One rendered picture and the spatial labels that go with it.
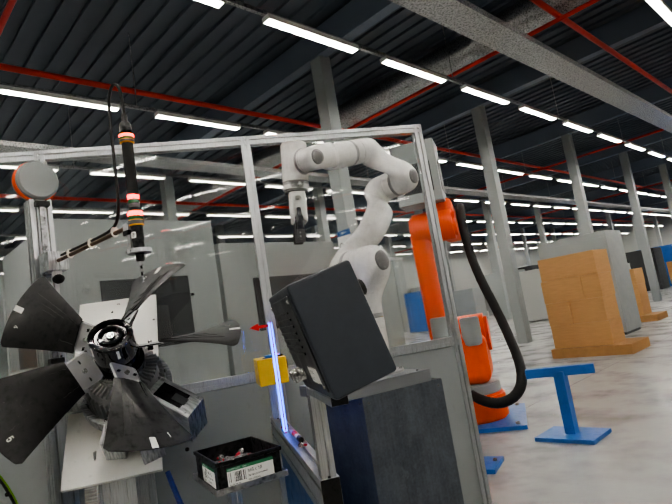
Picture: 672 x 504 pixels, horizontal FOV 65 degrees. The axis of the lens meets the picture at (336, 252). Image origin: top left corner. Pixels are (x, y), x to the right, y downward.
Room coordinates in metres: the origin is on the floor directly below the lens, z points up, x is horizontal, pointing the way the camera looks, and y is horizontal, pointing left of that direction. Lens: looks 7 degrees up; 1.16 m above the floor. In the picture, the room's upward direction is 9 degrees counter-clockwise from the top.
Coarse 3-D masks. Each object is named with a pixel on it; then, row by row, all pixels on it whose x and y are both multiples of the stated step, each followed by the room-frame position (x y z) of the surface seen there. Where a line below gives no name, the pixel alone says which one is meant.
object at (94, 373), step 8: (72, 360) 1.43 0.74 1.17; (80, 360) 1.44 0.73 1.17; (88, 360) 1.46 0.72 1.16; (72, 368) 1.43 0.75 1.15; (80, 368) 1.44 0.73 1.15; (88, 368) 1.46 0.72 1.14; (96, 368) 1.47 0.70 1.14; (80, 376) 1.44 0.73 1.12; (88, 376) 1.46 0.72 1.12; (96, 376) 1.47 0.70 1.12; (80, 384) 1.44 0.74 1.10; (88, 384) 1.46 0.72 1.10
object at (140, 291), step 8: (176, 264) 1.71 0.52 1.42; (184, 264) 1.69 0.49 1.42; (152, 272) 1.74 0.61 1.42; (160, 272) 1.71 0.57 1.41; (168, 272) 1.67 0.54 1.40; (136, 280) 1.77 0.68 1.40; (144, 280) 1.73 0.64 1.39; (152, 280) 1.68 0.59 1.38; (160, 280) 1.65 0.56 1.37; (136, 288) 1.72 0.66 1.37; (144, 288) 1.66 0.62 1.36; (152, 288) 1.62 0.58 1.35; (136, 296) 1.67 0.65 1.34; (144, 296) 1.60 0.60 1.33; (128, 304) 1.67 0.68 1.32; (136, 304) 1.58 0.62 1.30; (128, 312) 1.60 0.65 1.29
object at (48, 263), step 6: (48, 252) 1.88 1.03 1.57; (54, 252) 1.90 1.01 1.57; (60, 252) 1.91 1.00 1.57; (42, 258) 1.91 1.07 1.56; (48, 258) 1.88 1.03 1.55; (54, 258) 1.89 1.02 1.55; (42, 264) 1.91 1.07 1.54; (48, 264) 1.88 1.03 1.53; (54, 264) 1.89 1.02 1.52; (60, 264) 1.91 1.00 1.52; (66, 264) 1.92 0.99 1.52; (42, 270) 1.92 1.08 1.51; (48, 270) 1.88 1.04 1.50; (54, 270) 1.90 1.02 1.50; (66, 270) 1.94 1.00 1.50; (42, 276) 1.95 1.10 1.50; (48, 276) 1.97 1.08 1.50
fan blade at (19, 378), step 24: (0, 384) 1.34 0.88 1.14; (24, 384) 1.36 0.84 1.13; (48, 384) 1.39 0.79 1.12; (72, 384) 1.42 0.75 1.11; (0, 408) 1.32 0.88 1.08; (24, 408) 1.35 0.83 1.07; (48, 408) 1.38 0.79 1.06; (0, 432) 1.31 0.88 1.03; (24, 432) 1.34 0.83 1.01; (48, 432) 1.38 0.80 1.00; (24, 456) 1.33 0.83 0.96
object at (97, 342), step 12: (108, 324) 1.49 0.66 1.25; (120, 324) 1.49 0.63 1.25; (96, 336) 1.46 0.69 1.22; (120, 336) 1.46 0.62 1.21; (132, 336) 1.47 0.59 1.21; (96, 348) 1.42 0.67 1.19; (108, 348) 1.42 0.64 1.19; (120, 348) 1.43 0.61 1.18; (132, 348) 1.48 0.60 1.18; (96, 360) 1.46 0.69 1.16; (108, 360) 1.44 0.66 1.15; (120, 360) 1.46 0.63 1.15; (132, 360) 1.53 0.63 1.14; (144, 360) 1.55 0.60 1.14; (108, 372) 1.50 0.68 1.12
